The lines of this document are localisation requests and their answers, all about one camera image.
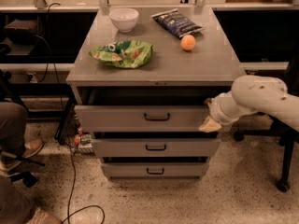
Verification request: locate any black floor cable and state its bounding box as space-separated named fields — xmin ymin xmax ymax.
xmin=61 ymin=147 xmax=106 ymax=224

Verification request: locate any orange fruit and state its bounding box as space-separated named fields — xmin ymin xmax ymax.
xmin=180 ymin=35 xmax=196 ymax=51

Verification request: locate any near person leg with shoe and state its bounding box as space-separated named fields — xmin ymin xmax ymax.
xmin=0 ymin=176 xmax=62 ymax=224

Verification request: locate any black box on shelf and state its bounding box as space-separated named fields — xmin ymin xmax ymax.
xmin=4 ymin=20 xmax=38 ymax=45

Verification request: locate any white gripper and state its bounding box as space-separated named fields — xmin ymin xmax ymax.
xmin=198 ymin=91 xmax=258 ymax=133

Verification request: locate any grey bottom drawer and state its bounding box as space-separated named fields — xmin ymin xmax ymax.
xmin=101 ymin=158 xmax=209 ymax=179

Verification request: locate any grey drawer cabinet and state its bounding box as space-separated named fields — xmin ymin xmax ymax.
xmin=65 ymin=6 xmax=247 ymax=182

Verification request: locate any person leg with shoe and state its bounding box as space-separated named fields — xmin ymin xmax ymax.
xmin=0 ymin=176 xmax=62 ymax=224
xmin=0 ymin=102 xmax=43 ymax=158

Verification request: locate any grey top drawer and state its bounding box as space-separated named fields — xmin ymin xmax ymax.
xmin=74 ymin=87 xmax=233 ymax=133

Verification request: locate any white bowl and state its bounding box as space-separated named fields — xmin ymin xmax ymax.
xmin=109 ymin=8 xmax=139 ymax=33

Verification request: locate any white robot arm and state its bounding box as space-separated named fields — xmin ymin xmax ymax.
xmin=199 ymin=75 xmax=299 ymax=133

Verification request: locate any green chip bag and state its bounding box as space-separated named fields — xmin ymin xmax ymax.
xmin=89 ymin=40 xmax=153 ymax=69

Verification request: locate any blue chip bag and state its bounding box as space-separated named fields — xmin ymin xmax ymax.
xmin=151 ymin=8 xmax=203 ymax=39

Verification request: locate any grey drawer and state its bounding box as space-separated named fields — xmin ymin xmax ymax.
xmin=101 ymin=158 xmax=209 ymax=179
xmin=74 ymin=87 xmax=233 ymax=133
xmin=92 ymin=132 xmax=220 ymax=158

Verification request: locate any grey middle drawer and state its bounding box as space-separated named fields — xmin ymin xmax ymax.
xmin=92 ymin=132 xmax=220 ymax=158

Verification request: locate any black rolling robot base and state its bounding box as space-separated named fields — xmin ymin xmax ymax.
xmin=234 ymin=63 xmax=299 ymax=192

